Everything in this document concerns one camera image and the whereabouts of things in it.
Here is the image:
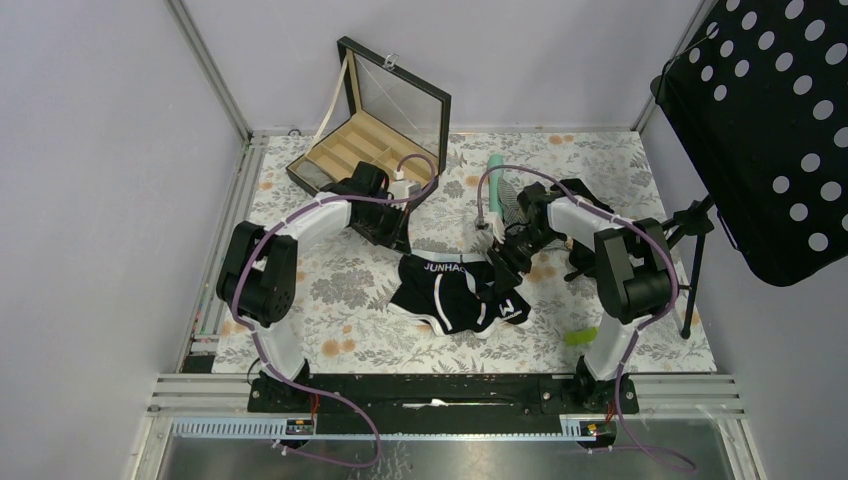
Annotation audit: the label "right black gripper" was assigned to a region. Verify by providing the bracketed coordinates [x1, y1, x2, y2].
[487, 226, 562, 296]

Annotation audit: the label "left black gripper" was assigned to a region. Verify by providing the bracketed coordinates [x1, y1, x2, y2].
[357, 200, 411, 255]

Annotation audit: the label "black white-trimmed boxer briefs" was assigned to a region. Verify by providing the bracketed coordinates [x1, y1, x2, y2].
[388, 250, 535, 340]

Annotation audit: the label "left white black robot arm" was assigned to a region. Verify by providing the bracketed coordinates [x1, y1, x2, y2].
[216, 162, 430, 411]

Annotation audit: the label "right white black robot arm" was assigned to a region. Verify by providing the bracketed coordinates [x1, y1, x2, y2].
[481, 182, 679, 412]

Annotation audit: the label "floral patterned table mat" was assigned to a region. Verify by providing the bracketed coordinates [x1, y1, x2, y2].
[210, 130, 719, 376]

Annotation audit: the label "grey striped cloth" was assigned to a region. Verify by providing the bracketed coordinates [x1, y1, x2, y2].
[497, 177, 525, 225]

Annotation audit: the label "black cloth pile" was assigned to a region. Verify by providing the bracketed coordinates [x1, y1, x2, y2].
[561, 178, 614, 282]

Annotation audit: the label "grey rolled item in box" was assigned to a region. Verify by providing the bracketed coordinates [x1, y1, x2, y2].
[295, 161, 334, 190]

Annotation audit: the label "mint green rolled cloth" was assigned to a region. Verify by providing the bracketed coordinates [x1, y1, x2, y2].
[487, 154, 504, 216]

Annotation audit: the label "green small block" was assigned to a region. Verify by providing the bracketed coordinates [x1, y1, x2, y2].
[564, 327, 599, 346]

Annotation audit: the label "black wooden compartment box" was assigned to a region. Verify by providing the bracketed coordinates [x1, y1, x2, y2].
[286, 36, 452, 194]

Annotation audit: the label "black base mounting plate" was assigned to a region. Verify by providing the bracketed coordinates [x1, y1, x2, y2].
[247, 373, 640, 435]

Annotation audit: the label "black tripod stand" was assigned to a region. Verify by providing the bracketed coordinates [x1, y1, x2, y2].
[662, 195, 714, 340]

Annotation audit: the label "black perforated panel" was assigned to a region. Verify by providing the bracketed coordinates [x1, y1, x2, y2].
[651, 0, 847, 287]

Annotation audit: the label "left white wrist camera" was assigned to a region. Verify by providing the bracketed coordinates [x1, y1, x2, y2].
[387, 170, 422, 208]

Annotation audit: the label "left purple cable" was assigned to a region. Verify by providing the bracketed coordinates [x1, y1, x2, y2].
[228, 153, 440, 469]

